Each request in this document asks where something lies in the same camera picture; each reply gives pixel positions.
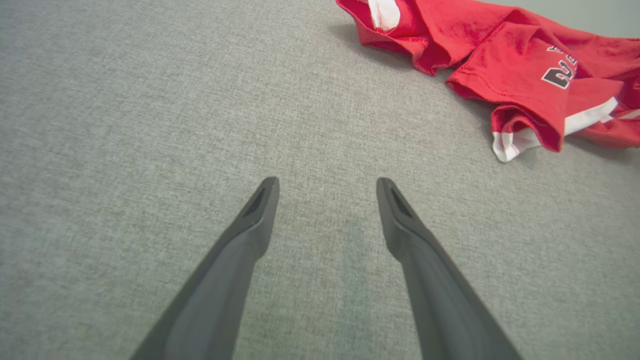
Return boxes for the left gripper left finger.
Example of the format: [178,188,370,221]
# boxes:
[129,176,281,360]

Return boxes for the red basketball shorts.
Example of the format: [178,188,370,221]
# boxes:
[336,0,640,163]

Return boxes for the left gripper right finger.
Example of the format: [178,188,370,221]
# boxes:
[376,177,523,360]

